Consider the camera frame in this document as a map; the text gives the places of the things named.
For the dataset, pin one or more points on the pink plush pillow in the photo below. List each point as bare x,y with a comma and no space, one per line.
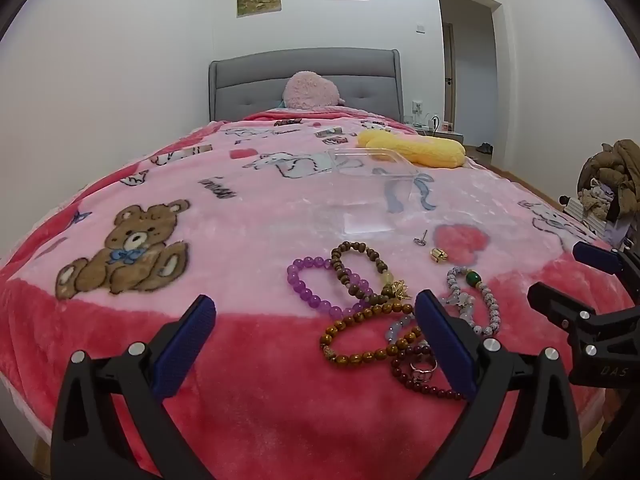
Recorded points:
310,90

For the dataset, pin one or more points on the grey padded bed headboard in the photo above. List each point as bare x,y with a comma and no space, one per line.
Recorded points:
250,85

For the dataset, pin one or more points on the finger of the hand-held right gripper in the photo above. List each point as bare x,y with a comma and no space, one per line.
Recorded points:
595,257
552,300

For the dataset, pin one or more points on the pile of brown clothes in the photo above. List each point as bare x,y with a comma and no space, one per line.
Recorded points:
617,170

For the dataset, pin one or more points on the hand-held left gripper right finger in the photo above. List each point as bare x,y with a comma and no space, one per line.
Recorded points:
444,345

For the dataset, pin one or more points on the white slatted basket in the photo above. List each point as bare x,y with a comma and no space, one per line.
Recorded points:
590,209

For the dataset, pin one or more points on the pink printed bear blanket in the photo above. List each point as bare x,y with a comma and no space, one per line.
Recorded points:
225,240

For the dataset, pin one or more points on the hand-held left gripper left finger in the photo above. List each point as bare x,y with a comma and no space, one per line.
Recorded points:
186,345

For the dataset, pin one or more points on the yellow plush pillow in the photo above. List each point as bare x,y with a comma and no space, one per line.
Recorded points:
425,152

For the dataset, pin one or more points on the wooden door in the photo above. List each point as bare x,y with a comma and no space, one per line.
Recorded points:
449,80

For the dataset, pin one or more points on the white nightstand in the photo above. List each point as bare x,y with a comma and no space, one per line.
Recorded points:
452,136

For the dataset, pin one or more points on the small gold charm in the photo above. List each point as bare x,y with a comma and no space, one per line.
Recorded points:
438,255

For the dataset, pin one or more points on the clear plastic container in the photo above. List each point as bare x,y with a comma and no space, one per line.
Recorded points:
365,210

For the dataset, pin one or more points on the white wall socket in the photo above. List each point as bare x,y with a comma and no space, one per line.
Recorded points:
416,106

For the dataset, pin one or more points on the pair of shoes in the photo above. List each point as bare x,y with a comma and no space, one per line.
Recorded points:
483,148

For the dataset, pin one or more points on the small silver earring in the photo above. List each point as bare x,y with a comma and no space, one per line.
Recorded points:
420,240

